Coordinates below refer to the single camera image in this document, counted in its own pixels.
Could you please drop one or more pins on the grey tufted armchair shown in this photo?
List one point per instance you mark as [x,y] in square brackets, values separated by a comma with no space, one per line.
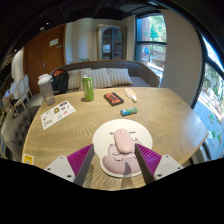
[21,130]

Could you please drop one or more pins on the arched glass-door cabinet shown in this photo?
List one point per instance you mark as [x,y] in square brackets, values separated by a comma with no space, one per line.
[112,43]

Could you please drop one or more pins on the round white cartoon mouse pad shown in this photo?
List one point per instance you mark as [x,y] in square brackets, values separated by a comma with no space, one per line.
[103,140]

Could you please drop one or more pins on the clear shaker bottle white lid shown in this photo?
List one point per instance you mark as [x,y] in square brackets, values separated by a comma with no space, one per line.
[46,90]

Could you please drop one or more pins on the black red flat case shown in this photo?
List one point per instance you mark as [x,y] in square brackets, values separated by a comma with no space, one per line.
[113,99]

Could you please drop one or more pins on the yellow label sticker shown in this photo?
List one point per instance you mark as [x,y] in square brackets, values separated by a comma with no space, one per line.
[28,159]

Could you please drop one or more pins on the dark-framed window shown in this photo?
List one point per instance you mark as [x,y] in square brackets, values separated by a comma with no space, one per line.
[211,110]
[151,43]

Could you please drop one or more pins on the white squeeze tube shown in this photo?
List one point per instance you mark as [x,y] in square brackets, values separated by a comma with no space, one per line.
[130,94]

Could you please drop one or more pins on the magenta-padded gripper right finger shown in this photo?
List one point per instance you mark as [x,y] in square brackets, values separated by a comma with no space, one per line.
[151,160]

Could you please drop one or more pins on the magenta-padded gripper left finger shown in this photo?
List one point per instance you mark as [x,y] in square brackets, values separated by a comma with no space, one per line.
[78,161]

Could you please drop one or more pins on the grey curved sofa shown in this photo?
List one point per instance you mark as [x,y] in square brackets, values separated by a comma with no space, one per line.
[143,75]

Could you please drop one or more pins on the green drink can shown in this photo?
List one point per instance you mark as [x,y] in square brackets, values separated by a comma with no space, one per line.
[88,88]

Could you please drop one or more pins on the black backpack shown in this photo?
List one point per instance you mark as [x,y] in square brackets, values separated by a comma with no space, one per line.
[60,81]

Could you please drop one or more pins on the small teal eraser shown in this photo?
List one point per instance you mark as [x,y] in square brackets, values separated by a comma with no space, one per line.
[129,111]

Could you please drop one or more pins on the white sticker sheet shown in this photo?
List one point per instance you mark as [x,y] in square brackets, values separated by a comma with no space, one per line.
[57,115]

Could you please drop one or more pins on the striped cushion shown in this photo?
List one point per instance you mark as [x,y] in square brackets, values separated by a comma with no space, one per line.
[74,79]
[120,76]
[100,78]

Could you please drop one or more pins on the person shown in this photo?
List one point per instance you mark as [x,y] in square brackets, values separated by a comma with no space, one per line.
[10,89]

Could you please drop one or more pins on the brown wooden door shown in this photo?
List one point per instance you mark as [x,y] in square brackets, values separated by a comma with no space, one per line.
[43,50]

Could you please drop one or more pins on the pink computer mouse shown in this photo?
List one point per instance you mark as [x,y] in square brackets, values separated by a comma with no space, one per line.
[124,141]

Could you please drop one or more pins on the row of white chairs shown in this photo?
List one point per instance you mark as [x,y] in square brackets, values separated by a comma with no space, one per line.
[22,90]

